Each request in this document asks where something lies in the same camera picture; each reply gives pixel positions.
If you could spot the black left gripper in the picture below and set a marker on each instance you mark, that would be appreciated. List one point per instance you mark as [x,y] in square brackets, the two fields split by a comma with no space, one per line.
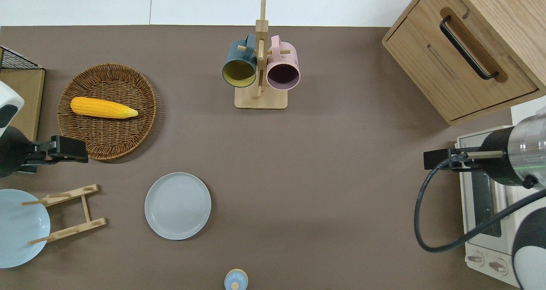
[68,149]

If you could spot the wooden mug tree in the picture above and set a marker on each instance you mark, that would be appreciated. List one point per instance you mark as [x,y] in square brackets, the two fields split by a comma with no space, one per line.
[261,98]

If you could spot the brown wicker basket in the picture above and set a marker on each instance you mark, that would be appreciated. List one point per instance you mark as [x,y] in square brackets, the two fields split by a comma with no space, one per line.
[108,128]

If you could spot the pink mug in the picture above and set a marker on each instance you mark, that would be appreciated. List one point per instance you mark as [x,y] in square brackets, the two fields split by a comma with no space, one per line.
[283,66]

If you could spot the dark teal mug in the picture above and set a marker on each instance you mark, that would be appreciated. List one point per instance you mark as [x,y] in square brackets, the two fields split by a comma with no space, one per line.
[239,62]

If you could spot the wooden drawer cabinet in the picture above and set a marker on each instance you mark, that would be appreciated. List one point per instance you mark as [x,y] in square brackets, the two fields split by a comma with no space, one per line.
[482,68]

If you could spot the light blue round plate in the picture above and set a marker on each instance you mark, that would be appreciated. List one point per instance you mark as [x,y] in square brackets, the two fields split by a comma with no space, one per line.
[19,232]

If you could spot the gray round plate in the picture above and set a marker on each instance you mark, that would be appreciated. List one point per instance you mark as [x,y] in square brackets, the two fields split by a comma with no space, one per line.
[177,206]

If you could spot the yellow corn cob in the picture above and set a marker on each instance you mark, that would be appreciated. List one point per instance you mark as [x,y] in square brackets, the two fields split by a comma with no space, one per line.
[100,108]

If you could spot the white toaster oven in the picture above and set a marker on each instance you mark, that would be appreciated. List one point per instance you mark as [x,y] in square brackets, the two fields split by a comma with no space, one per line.
[480,221]

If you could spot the toaster oven knob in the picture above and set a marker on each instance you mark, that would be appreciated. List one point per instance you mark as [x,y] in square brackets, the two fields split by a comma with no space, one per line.
[498,267]
[475,259]

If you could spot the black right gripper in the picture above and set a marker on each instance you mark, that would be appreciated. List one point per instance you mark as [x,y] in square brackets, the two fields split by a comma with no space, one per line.
[437,159]

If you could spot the wooden plate rack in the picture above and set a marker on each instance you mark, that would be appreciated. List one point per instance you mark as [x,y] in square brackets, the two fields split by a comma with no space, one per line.
[86,209]

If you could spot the white and silver right robot arm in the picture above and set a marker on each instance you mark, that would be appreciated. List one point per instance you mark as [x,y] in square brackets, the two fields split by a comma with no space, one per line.
[527,149]

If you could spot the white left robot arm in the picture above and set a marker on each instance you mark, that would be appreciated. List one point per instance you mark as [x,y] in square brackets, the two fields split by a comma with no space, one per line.
[9,151]

